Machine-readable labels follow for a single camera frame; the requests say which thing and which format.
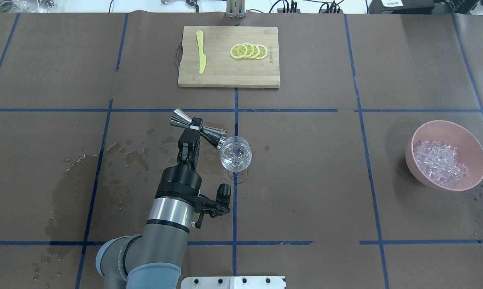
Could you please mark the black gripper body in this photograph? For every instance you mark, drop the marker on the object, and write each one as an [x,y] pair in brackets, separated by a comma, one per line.
[181,179]

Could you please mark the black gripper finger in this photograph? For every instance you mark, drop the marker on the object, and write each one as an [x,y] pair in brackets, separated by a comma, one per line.
[186,147]
[196,124]

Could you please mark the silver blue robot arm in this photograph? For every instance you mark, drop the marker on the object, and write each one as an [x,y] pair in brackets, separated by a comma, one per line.
[153,259]

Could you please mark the clear wine glass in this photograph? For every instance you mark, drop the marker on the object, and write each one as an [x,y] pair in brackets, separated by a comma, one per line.
[236,156]

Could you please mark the clear ice cubes pile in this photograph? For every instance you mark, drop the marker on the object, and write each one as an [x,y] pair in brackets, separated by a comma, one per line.
[440,162]

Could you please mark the bamboo cutting board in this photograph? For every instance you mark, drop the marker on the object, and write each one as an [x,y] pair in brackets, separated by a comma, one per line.
[223,71]

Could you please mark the yellow plastic knife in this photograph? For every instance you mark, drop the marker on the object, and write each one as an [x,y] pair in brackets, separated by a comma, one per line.
[202,57]

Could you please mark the lemon slice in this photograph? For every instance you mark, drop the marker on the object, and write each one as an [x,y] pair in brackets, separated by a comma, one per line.
[239,51]
[250,50]
[255,52]
[262,52]

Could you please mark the pink bowl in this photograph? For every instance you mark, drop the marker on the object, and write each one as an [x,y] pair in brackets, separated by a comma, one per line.
[470,152]

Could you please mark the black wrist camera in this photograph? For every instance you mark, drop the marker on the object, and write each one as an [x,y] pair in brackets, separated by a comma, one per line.
[217,207]

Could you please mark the aluminium frame post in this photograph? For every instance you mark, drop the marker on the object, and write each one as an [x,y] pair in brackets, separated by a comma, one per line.
[235,9]

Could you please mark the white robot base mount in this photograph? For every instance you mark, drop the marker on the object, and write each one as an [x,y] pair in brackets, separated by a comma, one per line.
[234,282]

